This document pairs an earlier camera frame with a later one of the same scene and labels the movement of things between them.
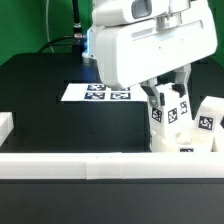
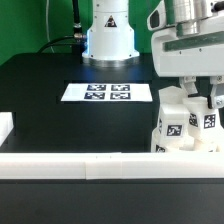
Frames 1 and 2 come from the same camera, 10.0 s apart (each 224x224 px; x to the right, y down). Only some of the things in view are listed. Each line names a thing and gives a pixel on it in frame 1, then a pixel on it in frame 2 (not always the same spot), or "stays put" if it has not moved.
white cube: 184,123 to 204,121
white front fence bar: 110,165 stays put
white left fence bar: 6,125 stays put
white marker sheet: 96,92 stays put
